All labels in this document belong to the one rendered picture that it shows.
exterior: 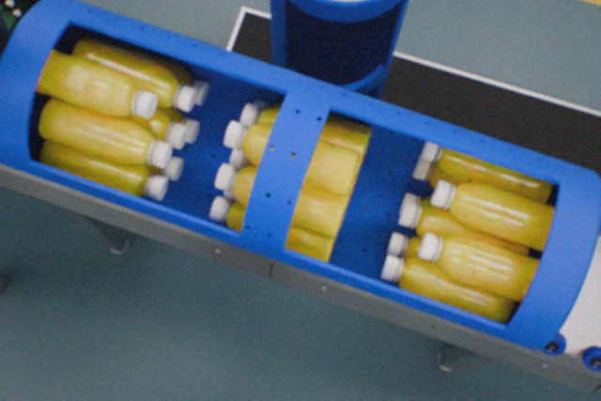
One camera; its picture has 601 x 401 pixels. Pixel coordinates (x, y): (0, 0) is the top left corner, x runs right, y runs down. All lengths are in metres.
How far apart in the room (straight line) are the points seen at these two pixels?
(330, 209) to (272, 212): 0.10
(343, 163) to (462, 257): 0.22
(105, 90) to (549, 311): 0.71
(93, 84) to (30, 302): 1.27
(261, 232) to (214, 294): 1.17
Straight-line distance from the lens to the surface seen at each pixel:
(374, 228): 1.39
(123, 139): 1.25
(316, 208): 1.20
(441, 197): 1.23
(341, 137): 1.24
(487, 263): 1.22
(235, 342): 2.32
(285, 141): 1.13
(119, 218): 1.51
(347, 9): 1.47
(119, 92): 1.24
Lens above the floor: 2.31
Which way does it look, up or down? 74 degrees down
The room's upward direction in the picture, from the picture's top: 4 degrees clockwise
